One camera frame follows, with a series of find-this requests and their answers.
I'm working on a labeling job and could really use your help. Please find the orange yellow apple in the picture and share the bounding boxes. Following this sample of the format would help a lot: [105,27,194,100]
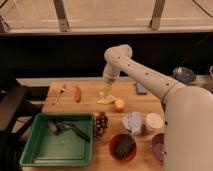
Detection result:
[114,99,125,112]

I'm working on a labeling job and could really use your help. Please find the orange carrot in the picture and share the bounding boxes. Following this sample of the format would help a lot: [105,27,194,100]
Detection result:
[75,86,81,102]

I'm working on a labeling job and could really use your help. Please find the orange bowl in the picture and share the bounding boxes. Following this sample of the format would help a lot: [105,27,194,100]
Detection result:
[109,134,137,162]

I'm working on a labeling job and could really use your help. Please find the blue sponge block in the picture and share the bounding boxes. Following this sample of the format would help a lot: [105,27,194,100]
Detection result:
[136,83,148,95]

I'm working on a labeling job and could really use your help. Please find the green plastic tray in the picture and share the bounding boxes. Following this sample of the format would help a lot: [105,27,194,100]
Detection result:
[20,113,93,167]

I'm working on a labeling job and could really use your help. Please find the purple bowl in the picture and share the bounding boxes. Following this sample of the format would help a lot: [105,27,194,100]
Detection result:
[151,133,164,162]

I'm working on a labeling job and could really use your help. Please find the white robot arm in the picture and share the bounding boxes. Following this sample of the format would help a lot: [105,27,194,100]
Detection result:
[103,44,213,171]

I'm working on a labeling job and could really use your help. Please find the dark sponge in bowl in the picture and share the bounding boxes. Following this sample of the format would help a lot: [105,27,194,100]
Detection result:
[114,134,135,160]

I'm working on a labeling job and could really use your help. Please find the metal bowl in background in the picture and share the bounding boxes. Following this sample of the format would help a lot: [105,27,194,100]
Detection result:
[173,67,196,83]

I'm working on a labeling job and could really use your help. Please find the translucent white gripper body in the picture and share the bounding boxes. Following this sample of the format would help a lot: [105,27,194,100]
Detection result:
[103,65,120,83]

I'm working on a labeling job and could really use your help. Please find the white paper cup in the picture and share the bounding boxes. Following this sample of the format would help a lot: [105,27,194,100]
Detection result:
[145,113,164,133]

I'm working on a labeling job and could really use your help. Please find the black chair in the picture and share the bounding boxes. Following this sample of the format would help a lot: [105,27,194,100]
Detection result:
[0,63,39,171]

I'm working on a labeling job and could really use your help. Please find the yellow banana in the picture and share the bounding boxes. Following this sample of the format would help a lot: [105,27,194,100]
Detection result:
[97,95,116,104]

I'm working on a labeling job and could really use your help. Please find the black brush in tray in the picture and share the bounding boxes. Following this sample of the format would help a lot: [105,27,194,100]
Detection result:
[48,121,90,141]

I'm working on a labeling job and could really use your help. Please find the crumpled blue white cloth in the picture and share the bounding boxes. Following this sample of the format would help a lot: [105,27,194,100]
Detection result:
[122,111,143,136]

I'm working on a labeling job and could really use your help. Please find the yellowish translucent gripper fingers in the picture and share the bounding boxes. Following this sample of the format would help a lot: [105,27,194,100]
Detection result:
[103,83,112,97]

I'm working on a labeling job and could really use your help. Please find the small metal utensil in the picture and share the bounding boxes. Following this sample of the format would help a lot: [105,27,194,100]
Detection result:
[52,84,68,105]

